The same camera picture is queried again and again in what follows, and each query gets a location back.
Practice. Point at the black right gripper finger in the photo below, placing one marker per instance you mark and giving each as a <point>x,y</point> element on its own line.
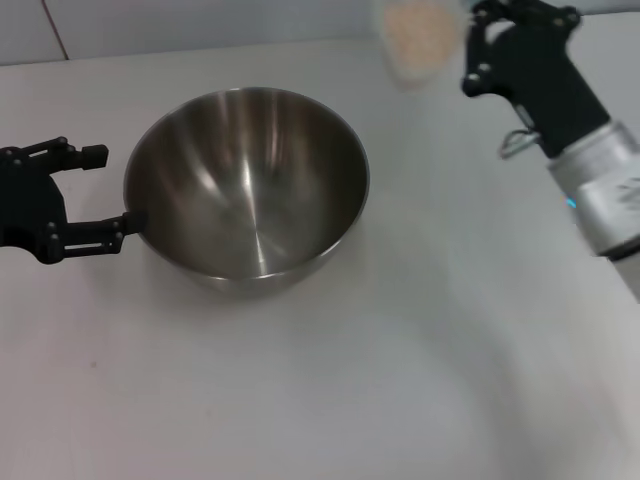
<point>530,10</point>
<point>477,60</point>

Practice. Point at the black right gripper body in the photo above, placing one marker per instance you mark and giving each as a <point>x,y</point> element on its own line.
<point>545,80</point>

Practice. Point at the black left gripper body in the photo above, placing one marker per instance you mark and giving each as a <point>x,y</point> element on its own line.
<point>30,205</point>

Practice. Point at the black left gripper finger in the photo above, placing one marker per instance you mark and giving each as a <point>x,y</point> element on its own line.
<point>92,156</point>
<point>90,235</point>

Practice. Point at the white rice grains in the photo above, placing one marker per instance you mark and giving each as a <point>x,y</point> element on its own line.
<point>420,35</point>

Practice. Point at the clear plastic measuring cup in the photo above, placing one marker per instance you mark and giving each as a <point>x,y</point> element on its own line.
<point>400,60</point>

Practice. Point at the stainless steel mixing bowl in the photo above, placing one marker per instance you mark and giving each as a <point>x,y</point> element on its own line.
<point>245,195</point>

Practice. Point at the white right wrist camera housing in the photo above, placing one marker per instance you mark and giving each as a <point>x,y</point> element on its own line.
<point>629,192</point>

